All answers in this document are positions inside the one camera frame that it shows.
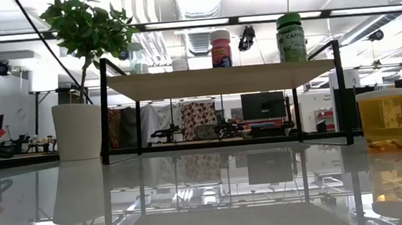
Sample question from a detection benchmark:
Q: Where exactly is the white hanging cloth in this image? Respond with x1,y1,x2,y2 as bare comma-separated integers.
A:
140,101,185,145

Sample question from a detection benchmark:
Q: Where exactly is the brown hanging cloth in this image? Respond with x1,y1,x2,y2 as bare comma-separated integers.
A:
106,107,125,150

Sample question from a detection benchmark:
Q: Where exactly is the brown dotted patterned cloth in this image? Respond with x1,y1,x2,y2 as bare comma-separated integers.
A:
179,100,220,142

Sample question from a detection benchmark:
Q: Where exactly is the green capped supplement bottle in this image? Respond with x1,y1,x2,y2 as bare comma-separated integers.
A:
274,11,308,64

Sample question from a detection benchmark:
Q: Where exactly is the pink Pepto bottle white cap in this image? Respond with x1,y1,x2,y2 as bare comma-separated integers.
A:
209,28,233,69

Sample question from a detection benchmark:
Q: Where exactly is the green leafy plant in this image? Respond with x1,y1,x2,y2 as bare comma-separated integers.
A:
38,0,144,107

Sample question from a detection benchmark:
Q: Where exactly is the black ceiling dome camera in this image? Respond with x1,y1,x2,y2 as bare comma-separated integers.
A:
117,49,132,62
0,59,13,77
366,29,386,42

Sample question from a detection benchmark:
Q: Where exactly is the red box under monitor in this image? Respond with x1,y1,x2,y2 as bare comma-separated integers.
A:
248,117,286,130

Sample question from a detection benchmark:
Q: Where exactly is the wide white pill bottle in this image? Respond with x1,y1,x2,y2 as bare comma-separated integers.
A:
171,57,189,72

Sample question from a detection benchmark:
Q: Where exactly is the white plant pot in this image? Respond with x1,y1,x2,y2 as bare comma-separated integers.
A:
50,101,105,163

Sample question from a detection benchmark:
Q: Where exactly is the teal transparent vial white cap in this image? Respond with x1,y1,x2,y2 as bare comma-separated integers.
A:
126,40,145,76

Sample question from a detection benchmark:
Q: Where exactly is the long black arm cable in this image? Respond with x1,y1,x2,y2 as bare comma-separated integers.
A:
12,0,93,110

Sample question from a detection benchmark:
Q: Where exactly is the black background monitor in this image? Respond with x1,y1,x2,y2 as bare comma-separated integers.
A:
240,90,287,122

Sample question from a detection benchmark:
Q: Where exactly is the black overhead frame beam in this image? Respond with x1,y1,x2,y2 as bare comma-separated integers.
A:
0,2,402,45

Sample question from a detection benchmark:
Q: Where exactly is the black aluminium table frame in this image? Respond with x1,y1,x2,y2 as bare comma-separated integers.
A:
0,124,402,171

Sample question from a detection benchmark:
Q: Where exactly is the wooden shelf black metal frame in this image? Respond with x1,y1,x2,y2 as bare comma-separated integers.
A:
94,38,355,166

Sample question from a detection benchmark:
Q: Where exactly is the black hanging camera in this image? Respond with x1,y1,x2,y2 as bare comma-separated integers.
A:
236,24,257,53

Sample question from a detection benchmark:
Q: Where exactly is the amber pill vial white cap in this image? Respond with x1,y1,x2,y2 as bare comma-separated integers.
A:
355,87,402,155

